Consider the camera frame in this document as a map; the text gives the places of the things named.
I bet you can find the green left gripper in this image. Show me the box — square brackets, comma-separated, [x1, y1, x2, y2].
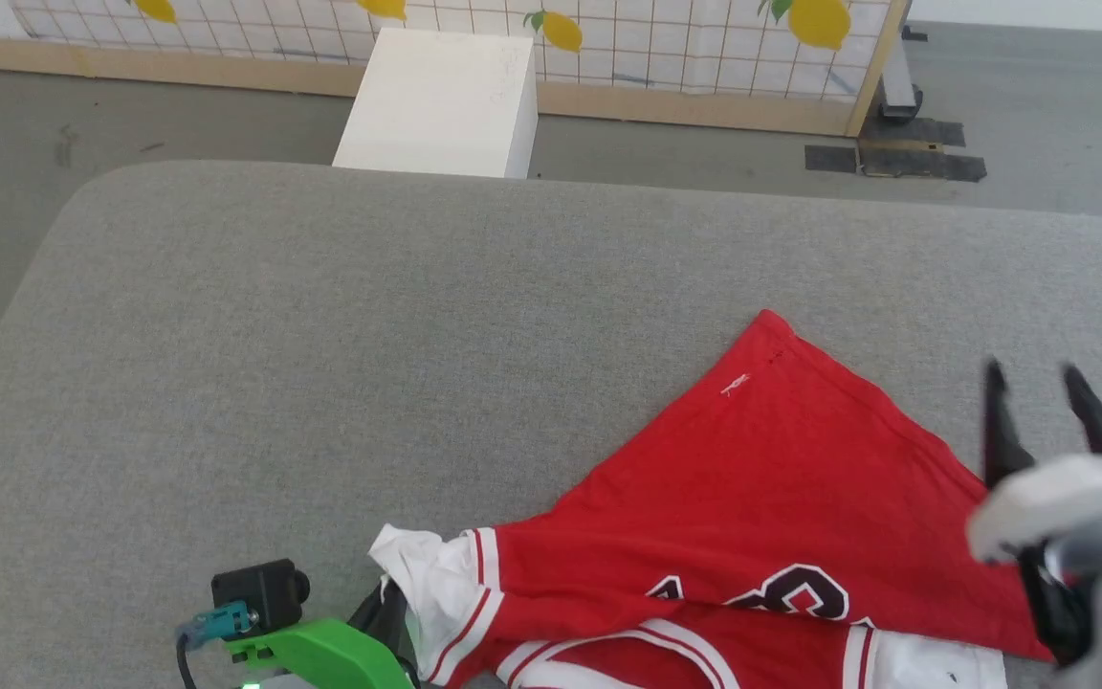
[225, 577, 419, 689]

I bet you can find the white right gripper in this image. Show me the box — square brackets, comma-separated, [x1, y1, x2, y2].
[967, 358, 1102, 566]

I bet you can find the red and white jersey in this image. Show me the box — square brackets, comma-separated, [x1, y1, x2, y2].
[367, 308, 1055, 689]

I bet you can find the black floor tape strip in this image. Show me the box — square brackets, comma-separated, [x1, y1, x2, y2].
[857, 119, 968, 149]
[860, 148, 988, 184]

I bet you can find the small black floor tape patch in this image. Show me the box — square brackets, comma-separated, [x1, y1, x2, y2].
[804, 144, 859, 174]

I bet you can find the grey metal panel stand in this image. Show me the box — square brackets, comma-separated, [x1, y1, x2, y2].
[880, 23, 927, 122]

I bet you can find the white box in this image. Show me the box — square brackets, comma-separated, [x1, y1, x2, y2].
[331, 27, 540, 181]

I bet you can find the lemon print grid panel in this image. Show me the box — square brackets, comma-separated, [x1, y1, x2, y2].
[0, 0, 912, 138]

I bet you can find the left teal plug cable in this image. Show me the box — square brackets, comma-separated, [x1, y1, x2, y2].
[175, 601, 257, 689]

